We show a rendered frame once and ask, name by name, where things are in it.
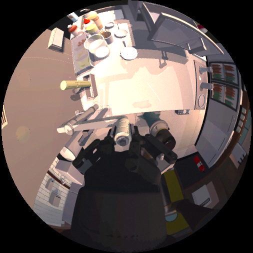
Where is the yellow green tub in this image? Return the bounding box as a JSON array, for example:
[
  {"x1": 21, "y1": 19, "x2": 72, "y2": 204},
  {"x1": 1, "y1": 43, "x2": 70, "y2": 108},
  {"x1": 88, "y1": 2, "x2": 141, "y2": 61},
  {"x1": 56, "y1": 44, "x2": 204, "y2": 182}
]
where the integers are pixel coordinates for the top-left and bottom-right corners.
[{"x1": 85, "y1": 24, "x2": 100, "y2": 36}]

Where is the grey sink panel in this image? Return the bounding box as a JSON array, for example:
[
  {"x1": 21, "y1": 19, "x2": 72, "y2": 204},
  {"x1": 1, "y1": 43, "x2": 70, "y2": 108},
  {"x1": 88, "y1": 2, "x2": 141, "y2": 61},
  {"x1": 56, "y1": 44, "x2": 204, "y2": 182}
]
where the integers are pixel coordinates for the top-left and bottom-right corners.
[{"x1": 193, "y1": 59, "x2": 209, "y2": 111}]

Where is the brown cardboard box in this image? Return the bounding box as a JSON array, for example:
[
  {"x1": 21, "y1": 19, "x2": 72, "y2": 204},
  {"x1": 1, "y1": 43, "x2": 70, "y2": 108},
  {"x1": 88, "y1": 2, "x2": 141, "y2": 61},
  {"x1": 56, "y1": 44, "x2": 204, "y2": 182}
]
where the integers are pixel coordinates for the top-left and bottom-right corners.
[{"x1": 184, "y1": 180, "x2": 221, "y2": 211}]

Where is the grey tap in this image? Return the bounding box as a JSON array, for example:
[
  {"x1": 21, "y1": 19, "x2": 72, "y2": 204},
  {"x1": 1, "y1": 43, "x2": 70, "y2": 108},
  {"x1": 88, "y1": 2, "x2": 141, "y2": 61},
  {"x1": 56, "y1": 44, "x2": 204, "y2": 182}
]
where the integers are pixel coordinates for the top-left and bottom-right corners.
[
  {"x1": 200, "y1": 82, "x2": 215, "y2": 91},
  {"x1": 199, "y1": 65, "x2": 214, "y2": 75}
]

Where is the grey cup with straws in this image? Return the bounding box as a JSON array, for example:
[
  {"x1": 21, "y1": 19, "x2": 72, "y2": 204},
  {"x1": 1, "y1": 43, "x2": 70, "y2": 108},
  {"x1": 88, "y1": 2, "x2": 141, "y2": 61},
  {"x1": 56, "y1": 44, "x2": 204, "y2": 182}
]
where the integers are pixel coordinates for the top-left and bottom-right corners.
[{"x1": 99, "y1": 29, "x2": 115, "y2": 45}]

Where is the dark grey cylinder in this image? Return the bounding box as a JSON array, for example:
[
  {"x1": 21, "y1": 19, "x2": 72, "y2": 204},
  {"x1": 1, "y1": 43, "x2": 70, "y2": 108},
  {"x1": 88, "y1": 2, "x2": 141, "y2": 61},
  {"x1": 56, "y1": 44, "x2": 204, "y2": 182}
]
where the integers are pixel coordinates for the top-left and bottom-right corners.
[{"x1": 74, "y1": 104, "x2": 99, "y2": 124}]

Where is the white ribbed cylinder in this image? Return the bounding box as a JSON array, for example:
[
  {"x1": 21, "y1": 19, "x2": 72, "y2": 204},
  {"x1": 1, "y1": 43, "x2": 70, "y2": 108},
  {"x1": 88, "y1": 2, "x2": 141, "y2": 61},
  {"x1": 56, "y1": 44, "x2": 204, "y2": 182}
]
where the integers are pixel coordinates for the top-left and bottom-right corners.
[{"x1": 114, "y1": 116, "x2": 132, "y2": 147}]

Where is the white wall vent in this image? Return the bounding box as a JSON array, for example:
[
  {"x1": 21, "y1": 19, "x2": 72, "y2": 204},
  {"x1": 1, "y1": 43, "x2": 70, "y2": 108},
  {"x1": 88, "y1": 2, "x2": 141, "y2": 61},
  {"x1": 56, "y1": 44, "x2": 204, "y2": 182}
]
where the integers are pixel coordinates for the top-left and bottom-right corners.
[{"x1": 1, "y1": 104, "x2": 9, "y2": 131}]

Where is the cream wooden muddler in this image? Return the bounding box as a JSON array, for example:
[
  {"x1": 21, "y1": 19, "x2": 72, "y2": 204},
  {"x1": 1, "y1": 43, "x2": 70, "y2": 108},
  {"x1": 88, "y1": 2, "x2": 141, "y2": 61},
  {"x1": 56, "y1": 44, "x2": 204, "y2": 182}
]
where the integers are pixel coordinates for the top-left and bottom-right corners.
[{"x1": 59, "y1": 79, "x2": 92, "y2": 91}]

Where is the large grey overhead shelf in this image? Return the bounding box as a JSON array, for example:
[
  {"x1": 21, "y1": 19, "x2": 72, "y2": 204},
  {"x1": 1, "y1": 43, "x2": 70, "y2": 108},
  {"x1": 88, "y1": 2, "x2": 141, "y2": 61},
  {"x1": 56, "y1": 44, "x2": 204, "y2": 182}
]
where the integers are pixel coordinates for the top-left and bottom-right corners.
[{"x1": 147, "y1": 12, "x2": 225, "y2": 56}]

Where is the white shallow bowl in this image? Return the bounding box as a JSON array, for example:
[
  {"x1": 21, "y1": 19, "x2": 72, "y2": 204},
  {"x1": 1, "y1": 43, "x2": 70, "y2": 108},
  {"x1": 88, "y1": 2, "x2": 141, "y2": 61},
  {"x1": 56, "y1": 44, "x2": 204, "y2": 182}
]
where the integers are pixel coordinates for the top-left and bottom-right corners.
[{"x1": 114, "y1": 28, "x2": 129, "y2": 39}]

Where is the red fire extinguisher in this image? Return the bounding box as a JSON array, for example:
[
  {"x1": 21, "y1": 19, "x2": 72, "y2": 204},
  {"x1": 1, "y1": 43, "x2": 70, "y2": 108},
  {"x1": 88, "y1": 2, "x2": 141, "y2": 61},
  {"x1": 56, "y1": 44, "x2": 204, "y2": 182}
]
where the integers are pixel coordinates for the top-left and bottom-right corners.
[{"x1": 193, "y1": 155, "x2": 206, "y2": 173}]

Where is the yellow flat sheet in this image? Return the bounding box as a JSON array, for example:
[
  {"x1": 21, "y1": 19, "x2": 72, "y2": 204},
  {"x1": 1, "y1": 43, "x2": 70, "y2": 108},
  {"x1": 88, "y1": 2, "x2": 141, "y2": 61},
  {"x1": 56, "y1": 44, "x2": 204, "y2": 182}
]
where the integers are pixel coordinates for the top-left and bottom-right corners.
[{"x1": 163, "y1": 169, "x2": 191, "y2": 236}]

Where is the grey gated holder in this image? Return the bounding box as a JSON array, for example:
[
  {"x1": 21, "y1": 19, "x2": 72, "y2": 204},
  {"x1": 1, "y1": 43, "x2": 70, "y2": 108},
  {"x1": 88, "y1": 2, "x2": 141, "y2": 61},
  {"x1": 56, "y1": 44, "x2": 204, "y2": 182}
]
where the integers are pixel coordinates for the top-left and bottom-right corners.
[{"x1": 82, "y1": 73, "x2": 99, "y2": 100}]

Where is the grey low cupboard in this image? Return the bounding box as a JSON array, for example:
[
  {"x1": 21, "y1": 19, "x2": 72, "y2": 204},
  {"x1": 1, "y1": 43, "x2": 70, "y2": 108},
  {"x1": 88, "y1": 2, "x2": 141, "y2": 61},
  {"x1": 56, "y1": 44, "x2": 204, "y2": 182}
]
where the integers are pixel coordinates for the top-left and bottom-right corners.
[{"x1": 54, "y1": 159, "x2": 86, "y2": 187}]

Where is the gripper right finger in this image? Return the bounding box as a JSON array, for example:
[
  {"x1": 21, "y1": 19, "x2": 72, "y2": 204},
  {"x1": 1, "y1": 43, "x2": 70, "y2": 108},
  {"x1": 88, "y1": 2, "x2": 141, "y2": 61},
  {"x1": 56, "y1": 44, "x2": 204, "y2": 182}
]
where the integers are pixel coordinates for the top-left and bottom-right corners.
[{"x1": 129, "y1": 125, "x2": 179, "y2": 165}]

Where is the white rectangular box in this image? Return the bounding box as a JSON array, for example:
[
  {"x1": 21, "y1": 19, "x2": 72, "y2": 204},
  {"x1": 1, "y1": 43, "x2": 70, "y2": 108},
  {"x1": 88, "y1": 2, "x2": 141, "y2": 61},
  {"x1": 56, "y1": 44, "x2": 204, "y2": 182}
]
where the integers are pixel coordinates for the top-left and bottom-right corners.
[{"x1": 47, "y1": 27, "x2": 65, "y2": 54}]

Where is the red brown bottle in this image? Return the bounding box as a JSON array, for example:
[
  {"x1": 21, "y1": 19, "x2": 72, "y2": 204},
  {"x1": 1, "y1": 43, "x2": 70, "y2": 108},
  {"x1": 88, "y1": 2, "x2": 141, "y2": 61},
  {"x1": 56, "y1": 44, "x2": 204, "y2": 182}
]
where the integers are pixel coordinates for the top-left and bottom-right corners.
[{"x1": 67, "y1": 24, "x2": 79, "y2": 38}]

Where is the white round perforated plate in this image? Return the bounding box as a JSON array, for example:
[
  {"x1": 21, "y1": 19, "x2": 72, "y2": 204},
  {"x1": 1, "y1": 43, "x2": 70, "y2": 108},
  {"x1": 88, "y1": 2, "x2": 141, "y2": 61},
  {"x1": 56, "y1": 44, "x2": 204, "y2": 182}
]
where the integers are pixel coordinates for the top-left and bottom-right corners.
[{"x1": 119, "y1": 46, "x2": 138, "y2": 61}]

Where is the blue and white can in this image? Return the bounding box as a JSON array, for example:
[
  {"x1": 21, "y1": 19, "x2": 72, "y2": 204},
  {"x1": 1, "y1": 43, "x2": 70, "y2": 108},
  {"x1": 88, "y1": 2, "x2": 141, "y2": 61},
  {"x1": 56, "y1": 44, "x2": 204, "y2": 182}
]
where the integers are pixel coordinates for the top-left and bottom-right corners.
[{"x1": 67, "y1": 12, "x2": 79, "y2": 23}]

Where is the grey garnish tray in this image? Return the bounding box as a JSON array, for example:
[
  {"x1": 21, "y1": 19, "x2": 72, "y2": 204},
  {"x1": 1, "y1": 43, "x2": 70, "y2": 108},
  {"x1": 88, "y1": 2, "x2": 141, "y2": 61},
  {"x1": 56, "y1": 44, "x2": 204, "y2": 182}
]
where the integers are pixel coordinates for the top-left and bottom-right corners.
[{"x1": 70, "y1": 33, "x2": 95, "y2": 78}]

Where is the long grey flat bar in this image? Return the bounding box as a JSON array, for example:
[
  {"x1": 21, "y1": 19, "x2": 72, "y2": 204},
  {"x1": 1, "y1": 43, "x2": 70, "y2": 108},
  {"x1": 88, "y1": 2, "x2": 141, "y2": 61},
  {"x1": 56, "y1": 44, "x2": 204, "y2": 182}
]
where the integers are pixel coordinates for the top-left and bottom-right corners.
[{"x1": 56, "y1": 115, "x2": 129, "y2": 137}]

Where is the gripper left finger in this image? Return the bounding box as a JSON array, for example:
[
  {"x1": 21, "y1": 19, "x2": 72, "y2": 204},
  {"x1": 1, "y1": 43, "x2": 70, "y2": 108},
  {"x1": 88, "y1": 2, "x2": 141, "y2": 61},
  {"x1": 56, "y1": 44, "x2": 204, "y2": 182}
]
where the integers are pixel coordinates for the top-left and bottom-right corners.
[{"x1": 72, "y1": 127, "x2": 117, "y2": 170}]

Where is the white bottle red cap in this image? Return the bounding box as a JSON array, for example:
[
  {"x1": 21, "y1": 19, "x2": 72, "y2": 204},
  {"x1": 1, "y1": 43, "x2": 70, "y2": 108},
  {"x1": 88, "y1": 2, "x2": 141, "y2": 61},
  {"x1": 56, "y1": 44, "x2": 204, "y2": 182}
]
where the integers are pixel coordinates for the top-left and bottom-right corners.
[{"x1": 82, "y1": 18, "x2": 96, "y2": 31}]

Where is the tan tall bottle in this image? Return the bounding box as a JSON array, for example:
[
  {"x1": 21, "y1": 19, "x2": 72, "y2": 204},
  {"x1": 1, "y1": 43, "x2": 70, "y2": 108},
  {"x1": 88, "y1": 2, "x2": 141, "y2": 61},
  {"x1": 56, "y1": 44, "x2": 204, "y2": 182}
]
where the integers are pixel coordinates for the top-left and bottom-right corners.
[{"x1": 86, "y1": 11, "x2": 104, "y2": 30}]

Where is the grey tube blue end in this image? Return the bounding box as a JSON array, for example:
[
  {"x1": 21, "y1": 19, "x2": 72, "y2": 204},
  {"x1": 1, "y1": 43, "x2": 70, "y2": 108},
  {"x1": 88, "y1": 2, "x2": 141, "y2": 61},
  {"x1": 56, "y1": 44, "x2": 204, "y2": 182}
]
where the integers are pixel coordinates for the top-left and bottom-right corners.
[{"x1": 159, "y1": 173, "x2": 179, "y2": 223}]

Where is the grey cabinet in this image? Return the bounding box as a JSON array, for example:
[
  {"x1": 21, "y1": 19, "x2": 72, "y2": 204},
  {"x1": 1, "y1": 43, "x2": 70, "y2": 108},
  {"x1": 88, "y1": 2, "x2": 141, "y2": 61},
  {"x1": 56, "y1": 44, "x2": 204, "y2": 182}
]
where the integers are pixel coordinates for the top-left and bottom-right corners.
[{"x1": 194, "y1": 106, "x2": 239, "y2": 169}]

